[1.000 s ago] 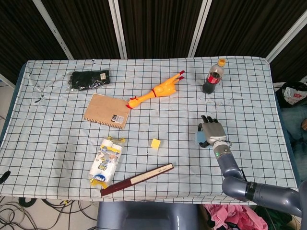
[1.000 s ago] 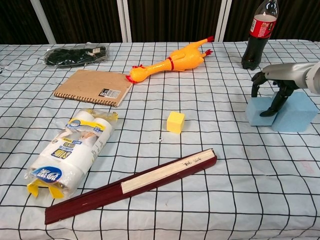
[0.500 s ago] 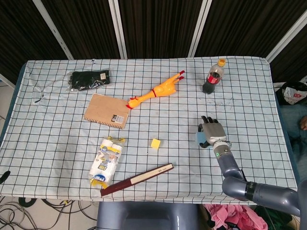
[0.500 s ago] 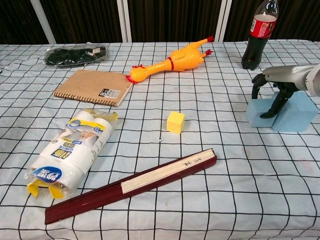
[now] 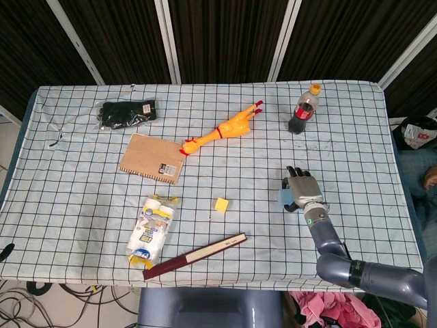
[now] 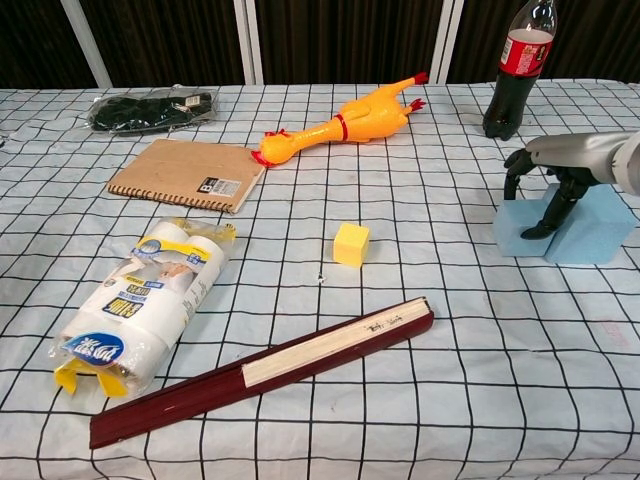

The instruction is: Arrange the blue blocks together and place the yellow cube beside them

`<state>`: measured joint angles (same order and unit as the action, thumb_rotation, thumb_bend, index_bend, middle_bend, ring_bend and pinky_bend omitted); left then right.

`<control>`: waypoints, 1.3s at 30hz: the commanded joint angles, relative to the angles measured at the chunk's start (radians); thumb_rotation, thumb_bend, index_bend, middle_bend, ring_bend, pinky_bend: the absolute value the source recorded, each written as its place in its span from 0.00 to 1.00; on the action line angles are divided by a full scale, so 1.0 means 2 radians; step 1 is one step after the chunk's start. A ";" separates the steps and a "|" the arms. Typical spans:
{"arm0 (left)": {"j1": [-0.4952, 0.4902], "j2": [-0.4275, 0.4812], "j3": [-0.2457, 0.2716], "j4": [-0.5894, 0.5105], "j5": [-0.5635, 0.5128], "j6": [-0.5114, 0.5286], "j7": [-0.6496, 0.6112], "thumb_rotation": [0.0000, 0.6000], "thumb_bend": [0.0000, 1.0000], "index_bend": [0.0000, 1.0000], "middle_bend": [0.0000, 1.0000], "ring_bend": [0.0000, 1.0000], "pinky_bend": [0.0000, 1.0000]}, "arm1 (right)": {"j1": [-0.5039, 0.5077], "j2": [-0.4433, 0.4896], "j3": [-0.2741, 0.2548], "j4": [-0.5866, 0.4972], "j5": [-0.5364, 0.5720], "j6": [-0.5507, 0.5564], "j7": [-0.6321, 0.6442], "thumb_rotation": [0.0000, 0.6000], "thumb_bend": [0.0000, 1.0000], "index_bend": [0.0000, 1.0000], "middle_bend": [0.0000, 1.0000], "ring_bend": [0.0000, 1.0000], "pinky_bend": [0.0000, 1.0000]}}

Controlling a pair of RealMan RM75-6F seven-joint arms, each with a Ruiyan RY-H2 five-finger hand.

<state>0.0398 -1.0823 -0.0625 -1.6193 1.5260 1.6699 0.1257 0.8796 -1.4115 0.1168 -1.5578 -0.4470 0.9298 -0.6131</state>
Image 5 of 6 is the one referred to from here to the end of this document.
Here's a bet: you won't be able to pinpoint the blue checkered tablecloth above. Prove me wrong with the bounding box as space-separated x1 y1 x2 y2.
0 80 426 293

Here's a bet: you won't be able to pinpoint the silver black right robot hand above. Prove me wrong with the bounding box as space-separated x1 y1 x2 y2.
280 165 324 213

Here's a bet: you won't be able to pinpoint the brown kraft spiral notebook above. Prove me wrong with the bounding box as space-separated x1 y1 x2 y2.
118 133 186 185

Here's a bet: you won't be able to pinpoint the black gloves in plastic bag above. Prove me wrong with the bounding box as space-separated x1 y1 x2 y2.
94 98 158 132

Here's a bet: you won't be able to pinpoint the black cable coil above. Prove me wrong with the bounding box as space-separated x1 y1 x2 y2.
26 282 53 297

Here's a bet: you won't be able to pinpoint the bystander bare hand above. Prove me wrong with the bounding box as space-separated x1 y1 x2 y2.
424 166 437 189

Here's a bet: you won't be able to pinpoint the cola bottle yellow cap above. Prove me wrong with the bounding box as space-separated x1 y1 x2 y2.
287 83 324 135

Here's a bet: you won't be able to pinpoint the yellow rubber chicken toy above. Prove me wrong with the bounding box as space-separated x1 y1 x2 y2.
178 100 264 156

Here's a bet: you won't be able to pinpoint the pink cloth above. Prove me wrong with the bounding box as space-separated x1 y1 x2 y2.
290 290 382 328

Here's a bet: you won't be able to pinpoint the dark red hardcover book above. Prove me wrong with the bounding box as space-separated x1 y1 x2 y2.
142 232 247 282

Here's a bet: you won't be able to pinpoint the black and white plastic bag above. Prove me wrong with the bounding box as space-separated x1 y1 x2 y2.
391 115 437 150

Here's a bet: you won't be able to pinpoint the medium blue foam cube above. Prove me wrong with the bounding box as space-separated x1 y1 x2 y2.
279 189 295 208

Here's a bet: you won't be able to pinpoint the grey floor cable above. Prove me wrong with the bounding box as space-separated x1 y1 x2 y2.
0 288 38 328

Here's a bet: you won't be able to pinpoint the black floor cable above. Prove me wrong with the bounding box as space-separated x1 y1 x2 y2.
61 283 138 317

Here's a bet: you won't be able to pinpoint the blue-grey robot torso base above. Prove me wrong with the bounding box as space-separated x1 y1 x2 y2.
137 286 284 328

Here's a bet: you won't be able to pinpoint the white partition frame post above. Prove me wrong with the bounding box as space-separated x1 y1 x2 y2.
377 23 437 90
46 0 105 85
153 0 182 84
267 0 303 82

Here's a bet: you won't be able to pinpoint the dark green cloth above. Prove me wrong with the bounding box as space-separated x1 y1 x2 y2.
361 292 429 328

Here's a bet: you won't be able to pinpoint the pack of white rolls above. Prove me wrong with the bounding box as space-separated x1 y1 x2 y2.
125 193 181 271

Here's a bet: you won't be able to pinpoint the bystander blue jeans leg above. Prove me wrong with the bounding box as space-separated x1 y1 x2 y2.
397 148 437 256

